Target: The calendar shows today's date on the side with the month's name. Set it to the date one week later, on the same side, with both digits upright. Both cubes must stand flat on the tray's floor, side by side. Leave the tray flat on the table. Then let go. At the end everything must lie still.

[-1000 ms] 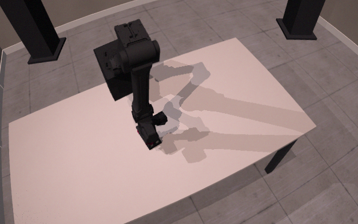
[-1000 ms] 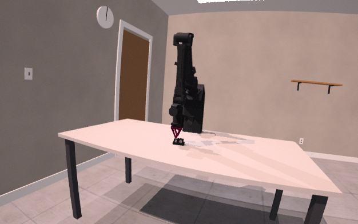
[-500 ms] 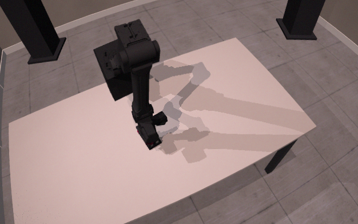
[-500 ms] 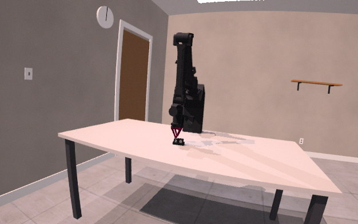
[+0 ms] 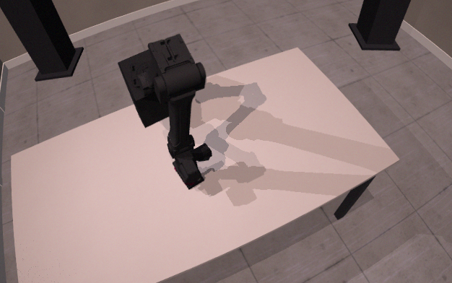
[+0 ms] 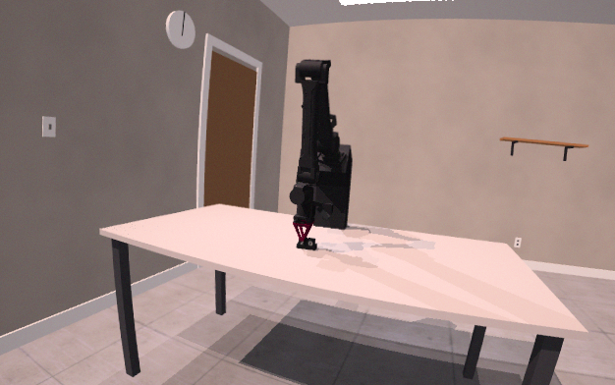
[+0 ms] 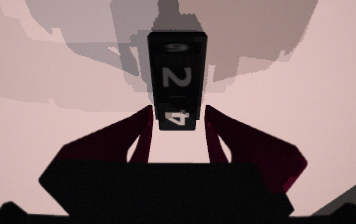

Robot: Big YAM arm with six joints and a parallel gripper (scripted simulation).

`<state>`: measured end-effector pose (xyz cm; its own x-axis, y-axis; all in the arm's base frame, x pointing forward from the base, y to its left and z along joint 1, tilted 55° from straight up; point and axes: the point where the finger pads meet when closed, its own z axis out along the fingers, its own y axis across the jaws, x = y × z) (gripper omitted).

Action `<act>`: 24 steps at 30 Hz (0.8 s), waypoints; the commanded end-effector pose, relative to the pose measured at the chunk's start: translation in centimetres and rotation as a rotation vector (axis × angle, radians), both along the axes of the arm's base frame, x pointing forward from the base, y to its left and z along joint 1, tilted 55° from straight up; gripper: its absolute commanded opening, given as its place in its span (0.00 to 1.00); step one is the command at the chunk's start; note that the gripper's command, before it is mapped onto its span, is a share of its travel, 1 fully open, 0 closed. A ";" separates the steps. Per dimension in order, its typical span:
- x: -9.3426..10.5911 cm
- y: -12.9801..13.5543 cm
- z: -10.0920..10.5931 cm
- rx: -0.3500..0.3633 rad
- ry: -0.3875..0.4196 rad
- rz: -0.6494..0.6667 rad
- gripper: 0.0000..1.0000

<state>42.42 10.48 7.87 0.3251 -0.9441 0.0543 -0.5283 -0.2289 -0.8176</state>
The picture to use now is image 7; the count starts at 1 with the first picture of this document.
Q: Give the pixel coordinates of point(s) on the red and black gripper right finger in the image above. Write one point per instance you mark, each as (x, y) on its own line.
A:
(280, 162)

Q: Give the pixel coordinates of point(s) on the black cube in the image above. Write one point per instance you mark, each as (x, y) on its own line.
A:
(177, 113)
(177, 69)

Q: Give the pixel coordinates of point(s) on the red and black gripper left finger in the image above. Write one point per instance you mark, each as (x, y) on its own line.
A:
(111, 143)

